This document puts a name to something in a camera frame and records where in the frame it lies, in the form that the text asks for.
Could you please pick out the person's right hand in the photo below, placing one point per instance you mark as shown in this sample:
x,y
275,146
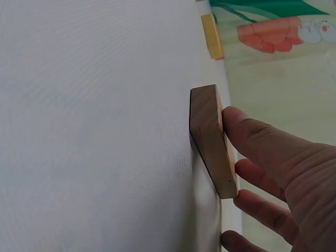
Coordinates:
x,y
309,189

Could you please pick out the brown wooden block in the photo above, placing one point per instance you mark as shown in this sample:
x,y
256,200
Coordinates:
x,y
207,136

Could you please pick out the yellow wooden block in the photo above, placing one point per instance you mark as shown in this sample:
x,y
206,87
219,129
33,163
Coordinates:
x,y
211,36

